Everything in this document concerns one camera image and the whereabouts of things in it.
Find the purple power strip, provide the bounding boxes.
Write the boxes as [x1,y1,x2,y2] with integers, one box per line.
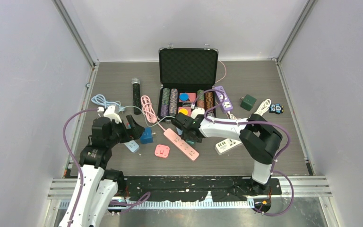
[214,86,233,114]

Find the teal small cube adapter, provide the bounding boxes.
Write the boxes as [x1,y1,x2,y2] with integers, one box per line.
[186,140,196,145]

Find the black poker chip case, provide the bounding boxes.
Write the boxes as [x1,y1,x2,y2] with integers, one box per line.
[158,47,219,118]

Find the blue owl toy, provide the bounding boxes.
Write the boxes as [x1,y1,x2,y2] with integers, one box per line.
[269,104,284,114]

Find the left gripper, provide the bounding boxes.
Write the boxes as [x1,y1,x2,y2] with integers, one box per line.
[107,114,144,147]

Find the pink power strip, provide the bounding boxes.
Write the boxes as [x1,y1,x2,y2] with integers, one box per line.
[164,129,199,161]

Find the black cylinder tube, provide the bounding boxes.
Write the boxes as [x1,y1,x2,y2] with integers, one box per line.
[131,78,141,108]

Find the white coiled cable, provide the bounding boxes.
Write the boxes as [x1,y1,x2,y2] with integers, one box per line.
[226,99,272,121]

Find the light blue coiled cable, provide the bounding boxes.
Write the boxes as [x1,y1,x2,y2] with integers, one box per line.
[91,94,126,115]

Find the yellow round chip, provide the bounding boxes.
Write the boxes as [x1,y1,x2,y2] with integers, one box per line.
[179,108,189,116]

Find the blue round chip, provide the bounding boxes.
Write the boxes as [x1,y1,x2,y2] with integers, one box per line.
[179,93,190,102]

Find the pink square adapter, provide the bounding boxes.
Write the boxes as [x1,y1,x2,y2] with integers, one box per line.
[154,144,170,158]

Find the white power strip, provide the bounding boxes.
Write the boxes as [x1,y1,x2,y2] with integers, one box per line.
[215,139,242,155]

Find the blue cube socket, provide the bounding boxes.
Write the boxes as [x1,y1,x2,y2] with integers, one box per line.
[139,127,155,144]

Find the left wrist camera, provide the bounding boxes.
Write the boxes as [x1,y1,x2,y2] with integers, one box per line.
[97,105,122,124]

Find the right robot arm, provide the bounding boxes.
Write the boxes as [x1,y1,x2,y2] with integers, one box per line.
[172,113,288,194]

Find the dark green cube adapter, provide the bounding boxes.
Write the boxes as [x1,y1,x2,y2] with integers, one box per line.
[240,95,257,111]

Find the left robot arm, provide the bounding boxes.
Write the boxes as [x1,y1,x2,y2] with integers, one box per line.
[59,114,145,227]

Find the light blue power strip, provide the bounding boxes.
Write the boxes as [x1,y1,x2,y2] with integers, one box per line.
[124,140,139,153]

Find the pink coiled cable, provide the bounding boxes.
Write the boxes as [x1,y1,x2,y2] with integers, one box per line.
[140,95,170,132]

